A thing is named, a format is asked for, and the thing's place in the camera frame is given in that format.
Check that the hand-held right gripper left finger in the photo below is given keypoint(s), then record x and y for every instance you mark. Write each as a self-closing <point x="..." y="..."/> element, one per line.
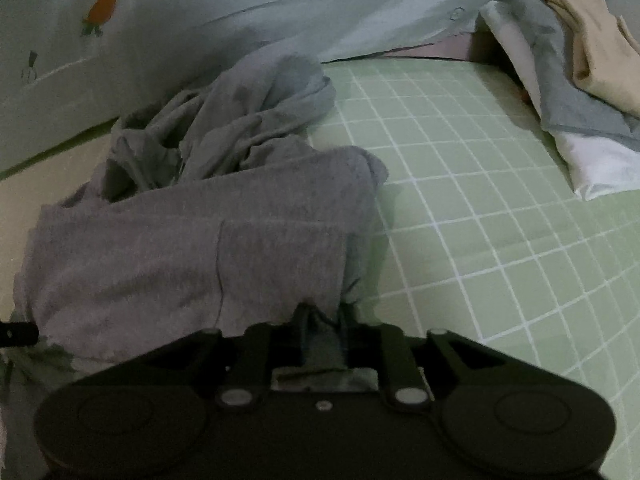
<point x="298" y="335"/>

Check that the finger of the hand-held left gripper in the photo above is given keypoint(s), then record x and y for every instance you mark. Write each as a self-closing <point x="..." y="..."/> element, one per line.
<point x="20" y="334"/>

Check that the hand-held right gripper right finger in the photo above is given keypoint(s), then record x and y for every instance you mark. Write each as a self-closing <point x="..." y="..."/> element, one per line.
<point x="351" y="340"/>

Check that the grey zip hoodie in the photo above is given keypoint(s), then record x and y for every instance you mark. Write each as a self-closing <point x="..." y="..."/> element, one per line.
<point x="175" y="250"/>

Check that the green grid bed sheet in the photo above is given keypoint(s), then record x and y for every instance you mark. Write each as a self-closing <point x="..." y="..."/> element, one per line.
<point x="475" y="220"/>

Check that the white folded garment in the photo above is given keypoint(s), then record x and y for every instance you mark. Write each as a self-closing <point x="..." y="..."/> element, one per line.
<point x="600" y="170"/>

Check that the grey folded garment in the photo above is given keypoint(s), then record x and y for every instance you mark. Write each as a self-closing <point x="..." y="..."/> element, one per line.
<point x="565" y="95"/>

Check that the pale blue carrot print quilt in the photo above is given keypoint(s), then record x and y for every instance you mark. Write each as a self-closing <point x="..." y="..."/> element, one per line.
<point x="210" y="15"/>

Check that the beige folded garment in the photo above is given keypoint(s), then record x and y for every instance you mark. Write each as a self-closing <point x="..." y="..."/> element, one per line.
<point x="600" y="55"/>

